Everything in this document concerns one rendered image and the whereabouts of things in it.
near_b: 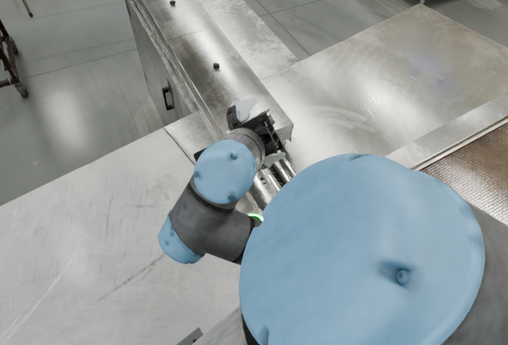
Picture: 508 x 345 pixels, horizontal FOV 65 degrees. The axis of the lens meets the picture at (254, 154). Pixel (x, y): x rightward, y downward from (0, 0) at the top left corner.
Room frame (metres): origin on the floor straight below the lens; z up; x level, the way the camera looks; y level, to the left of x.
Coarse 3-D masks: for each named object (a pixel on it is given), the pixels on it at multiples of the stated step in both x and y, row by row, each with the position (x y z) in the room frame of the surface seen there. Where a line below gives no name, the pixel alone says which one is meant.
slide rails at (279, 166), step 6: (276, 162) 0.66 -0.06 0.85; (276, 168) 0.64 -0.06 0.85; (282, 168) 0.64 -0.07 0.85; (270, 174) 0.62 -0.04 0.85; (282, 174) 0.62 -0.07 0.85; (288, 174) 0.62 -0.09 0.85; (270, 180) 0.60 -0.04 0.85; (276, 180) 0.60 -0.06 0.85; (288, 180) 0.60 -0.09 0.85; (276, 186) 0.58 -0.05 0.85
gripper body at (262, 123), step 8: (264, 112) 0.53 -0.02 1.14; (248, 120) 0.50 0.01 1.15; (256, 120) 0.50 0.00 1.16; (264, 120) 0.50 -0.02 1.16; (272, 120) 0.52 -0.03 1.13; (232, 128) 0.50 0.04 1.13; (240, 128) 0.45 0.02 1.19; (248, 128) 0.45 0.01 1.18; (256, 128) 0.48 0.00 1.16; (264, 128) 0.45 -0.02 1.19; (272, 128) 0.48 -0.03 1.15; (264, 136) 0.44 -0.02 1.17; (272, 136) 0.47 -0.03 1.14; (264, 144) 0.44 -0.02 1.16; (272, 144) 0.43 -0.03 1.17; (280, 144) 0.47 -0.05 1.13; (272, 152) 0.46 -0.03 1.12
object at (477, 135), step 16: (496, 128) 0.67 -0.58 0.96; (464, 144) 0.63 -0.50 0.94; (496, 144) 0.63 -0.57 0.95; (432, 160) 0.60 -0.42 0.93; (448, 160) 0.59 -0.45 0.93; (464, 160) 0.59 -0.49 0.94; (480, 160) 0.59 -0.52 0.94; (496, 160) 0.58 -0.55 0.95; (464, 176) 0.55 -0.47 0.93; (496, 208) 0.46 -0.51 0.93
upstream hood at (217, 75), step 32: (160, 0) 1.34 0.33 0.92; (192, 0) 1.34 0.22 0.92; (160, 32) 1.15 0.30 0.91; (192, 32) 1.14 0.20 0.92; (192, 64) 0.97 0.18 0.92; (224, 64) 0.97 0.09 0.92; (224, 96) 0.83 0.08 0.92; (256, 96) 0.83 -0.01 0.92; (224, 128) 0.71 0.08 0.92; (288, 128) 0.72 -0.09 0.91
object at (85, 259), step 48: (144, 144) 0.75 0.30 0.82; (48, 192) 0.58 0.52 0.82; (96, 192) 0.58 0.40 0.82; (144, 192) 0.58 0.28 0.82; (0, 240) 0.45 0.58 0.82; (48, 240) 0.45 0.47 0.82; (96, 240) 0.45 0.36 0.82; (144, 240) 0.45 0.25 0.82; (0, 288) 0.33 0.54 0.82; (48, 288) 0.33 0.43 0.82; (96, 288) 0.33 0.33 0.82; (144, 288) 0.33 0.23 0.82; (192, 288) 0.33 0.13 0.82; (0, 336) 0.24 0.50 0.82; (48, 336) 0.24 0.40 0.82; (96, 336) 0.24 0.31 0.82; (144, 336) 0.24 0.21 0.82
